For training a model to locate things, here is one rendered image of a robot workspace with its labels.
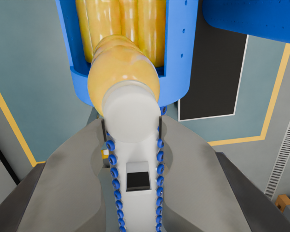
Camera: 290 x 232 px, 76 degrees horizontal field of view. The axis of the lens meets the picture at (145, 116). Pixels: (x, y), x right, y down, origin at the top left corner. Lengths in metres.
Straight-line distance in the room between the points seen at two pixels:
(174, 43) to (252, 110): 1.84
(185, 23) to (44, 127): 1.80
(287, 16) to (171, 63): 0.51
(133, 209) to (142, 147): 0.43
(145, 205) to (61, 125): 1.18
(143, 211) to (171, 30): 0.98
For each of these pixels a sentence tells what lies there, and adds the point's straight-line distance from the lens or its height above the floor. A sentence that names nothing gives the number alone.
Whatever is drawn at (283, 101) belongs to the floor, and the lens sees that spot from 2.29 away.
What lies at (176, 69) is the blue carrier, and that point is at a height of 1.21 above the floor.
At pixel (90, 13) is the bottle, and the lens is 0.43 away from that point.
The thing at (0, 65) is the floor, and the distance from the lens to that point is 1.90.
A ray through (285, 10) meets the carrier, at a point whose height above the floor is 0.92.
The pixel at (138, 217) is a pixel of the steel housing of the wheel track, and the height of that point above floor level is 0.93.
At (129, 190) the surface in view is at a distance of 0.76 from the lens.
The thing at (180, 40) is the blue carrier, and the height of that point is 1.20.
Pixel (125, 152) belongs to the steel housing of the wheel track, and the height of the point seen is 0.93.
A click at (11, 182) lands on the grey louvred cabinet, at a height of 0.13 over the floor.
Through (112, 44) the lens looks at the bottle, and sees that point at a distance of 0.21.
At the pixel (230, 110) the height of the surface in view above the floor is 0.15.
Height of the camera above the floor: 1.55
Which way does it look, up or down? 60 degrees down
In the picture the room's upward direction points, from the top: 171 degrees clockwise
